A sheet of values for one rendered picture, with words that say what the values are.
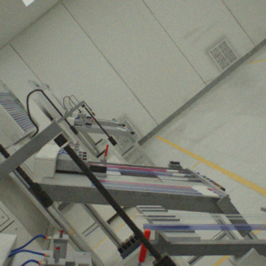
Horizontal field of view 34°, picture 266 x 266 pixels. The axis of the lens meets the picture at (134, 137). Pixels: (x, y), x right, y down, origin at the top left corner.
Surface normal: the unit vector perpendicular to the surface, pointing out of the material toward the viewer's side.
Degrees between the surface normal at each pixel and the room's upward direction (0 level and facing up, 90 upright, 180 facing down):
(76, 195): 90
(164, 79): 90
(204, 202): 90
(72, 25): 90
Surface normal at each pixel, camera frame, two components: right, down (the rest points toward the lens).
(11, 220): 0.11, 0.08
